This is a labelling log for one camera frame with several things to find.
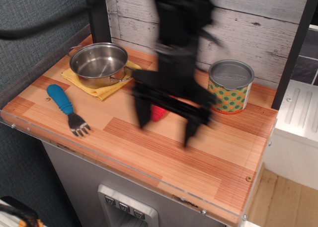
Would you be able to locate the black braided cable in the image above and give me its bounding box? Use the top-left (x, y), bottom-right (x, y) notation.
top-left (0, 3), bottom-right (92, 41)

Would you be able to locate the dark vertical post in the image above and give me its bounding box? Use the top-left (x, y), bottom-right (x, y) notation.
top-left (271, 0), bottom-right (318, 110)
top-left (86, 0), bottom-right (111, 43)

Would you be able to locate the blue handled metal fork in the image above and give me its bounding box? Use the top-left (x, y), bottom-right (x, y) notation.
top-left (47, 84), bottom-right (90, 137)

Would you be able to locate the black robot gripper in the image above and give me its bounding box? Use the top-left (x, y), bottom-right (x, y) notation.
top-left (132, 43), bottom-right (216, 147)

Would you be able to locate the yellow folded cloth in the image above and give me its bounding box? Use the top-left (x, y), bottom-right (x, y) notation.
top-left (62, 68), bottom-right (132, 101)

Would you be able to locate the dark vertical post right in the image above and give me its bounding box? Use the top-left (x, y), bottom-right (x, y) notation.
top-left (271, 0), bottom-right (318, 110)

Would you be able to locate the dark vertical post left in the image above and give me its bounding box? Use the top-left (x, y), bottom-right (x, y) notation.
top-left (86, 0), bottom-right (111, 43)

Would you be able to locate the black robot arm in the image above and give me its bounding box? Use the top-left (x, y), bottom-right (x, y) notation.
top-left (132, 0), bottom-right (216, 144)

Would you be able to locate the grey cabinet with button panel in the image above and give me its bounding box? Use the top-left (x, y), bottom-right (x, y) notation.
top-left (43, 143), bottom-right (225, 227)

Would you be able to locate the patterned can with grey lid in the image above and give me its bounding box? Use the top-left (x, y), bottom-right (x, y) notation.
top-left (208, 59), bottom-right (254, 114)

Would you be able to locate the red handled metal spoon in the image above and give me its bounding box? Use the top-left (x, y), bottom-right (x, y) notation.
top-left (151, 105), bottom-right (168, 122)

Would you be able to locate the stainless steel pot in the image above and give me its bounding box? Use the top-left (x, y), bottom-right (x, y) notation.
top-left (67, 43), bottom-right (133, 88)

